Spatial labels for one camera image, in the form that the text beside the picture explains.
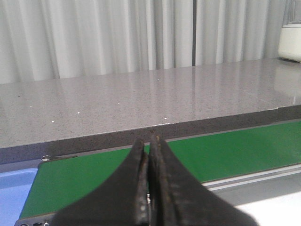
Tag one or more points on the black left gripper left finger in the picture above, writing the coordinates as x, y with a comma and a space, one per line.
121, 200

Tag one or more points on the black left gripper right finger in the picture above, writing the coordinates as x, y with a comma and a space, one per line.
179, 199

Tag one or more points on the green conveyor belt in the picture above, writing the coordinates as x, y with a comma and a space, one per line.
212, 157

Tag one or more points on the steel conveyor end plate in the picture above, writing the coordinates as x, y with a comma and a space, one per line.
38, 220

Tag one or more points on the blue plastic bin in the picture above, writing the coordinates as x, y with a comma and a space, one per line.
14, 188

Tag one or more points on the grey stone countertop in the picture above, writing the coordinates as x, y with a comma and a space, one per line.
82, 114

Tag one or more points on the white grey curtain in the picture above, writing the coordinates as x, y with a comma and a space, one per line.
50, 39

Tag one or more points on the aluminium conveyor side rail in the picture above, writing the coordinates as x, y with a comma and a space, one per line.
253, 177

